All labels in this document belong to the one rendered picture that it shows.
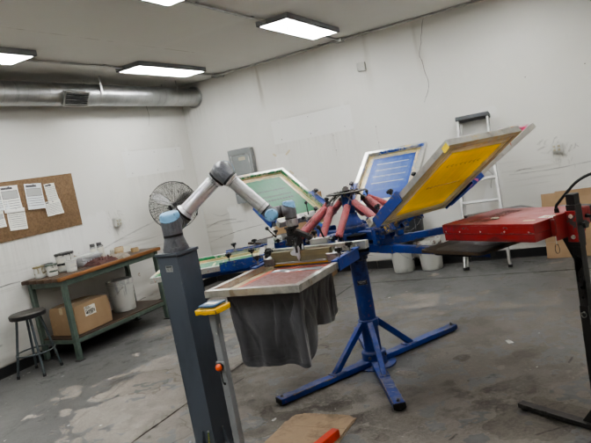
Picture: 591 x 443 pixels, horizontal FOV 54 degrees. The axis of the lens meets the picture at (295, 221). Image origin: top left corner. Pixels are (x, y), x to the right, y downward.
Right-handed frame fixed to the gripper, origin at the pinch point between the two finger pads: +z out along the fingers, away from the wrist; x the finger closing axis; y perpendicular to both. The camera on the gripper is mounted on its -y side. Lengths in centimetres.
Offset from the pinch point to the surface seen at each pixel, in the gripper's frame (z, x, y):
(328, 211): -19, -62, 6
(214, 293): 3, 61, 23
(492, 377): 101, -62, -88
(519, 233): -5, 16, -128
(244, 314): 19, 51, 13
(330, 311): 29.8, 15.7, -20.6
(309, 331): 32, 44, -20
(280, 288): 3, 61, -18
